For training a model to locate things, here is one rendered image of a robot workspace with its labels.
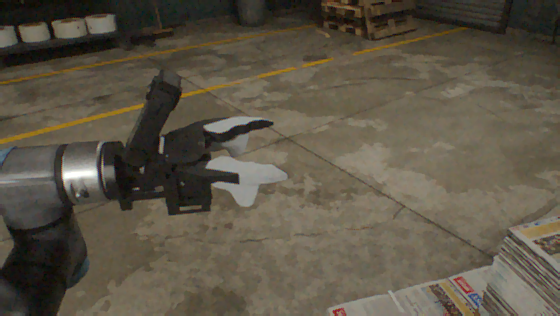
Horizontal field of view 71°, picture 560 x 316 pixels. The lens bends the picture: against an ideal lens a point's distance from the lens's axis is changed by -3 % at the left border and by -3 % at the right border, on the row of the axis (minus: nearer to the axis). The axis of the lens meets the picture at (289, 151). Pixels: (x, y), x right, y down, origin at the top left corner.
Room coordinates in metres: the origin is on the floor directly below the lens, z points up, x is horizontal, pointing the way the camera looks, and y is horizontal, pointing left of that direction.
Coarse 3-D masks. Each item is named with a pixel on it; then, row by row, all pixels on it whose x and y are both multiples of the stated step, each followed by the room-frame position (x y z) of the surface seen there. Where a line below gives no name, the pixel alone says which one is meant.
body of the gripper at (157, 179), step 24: (120, 144) 0.43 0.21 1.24; (168, 144) 0.42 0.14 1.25; (192, 144) 0.42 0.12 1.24; (120, 168) 0.40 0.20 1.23; (144, 168) 0.41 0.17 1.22; (168, 168) 0.39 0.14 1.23; (120, 192) 0.38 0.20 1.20; (144, 192) 0.40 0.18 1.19; (168, 192) 0.39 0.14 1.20; (192, 192) 0.40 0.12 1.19
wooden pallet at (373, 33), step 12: (372, 0) 6.40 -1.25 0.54; (384, 0) 6.59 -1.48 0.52; (408, 0) 6.82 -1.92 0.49; (372, 12) 6.14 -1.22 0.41; (384, 12) 6.33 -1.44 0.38; (408, 12) 6.92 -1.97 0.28; (372, 24) 6.23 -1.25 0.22; (396, 24) 6.67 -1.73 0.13; (408, 24) 6.68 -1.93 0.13; (372, 36) 6.09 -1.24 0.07; (384, 36) 6.20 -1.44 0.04
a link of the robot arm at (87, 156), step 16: (80, 144) 0.41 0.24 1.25; (96, 144) 0.41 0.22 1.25; (64, 160) 0.38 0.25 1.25; (80, 160) 0.38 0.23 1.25; (96, 160) 0.39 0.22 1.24; (64, 176) 0.37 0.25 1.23; (80, 176) 0.37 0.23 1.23; (96, 176) 0.38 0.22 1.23; (80, 192) 0.37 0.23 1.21; (96, 192) 0.37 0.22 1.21
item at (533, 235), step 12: (516, 228) 0.48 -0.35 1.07; (528, 228) 0.48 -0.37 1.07; (540, 228) 0.48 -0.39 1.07; (552, 228) 0.48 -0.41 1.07; (528, 240) 0.45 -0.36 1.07; (540, 240) 0.45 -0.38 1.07; (552, 240) 0.45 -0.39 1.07; (540, 252) 0.43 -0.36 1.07; (552, 252) 0.43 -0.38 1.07; (552, 264) 0.40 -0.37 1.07
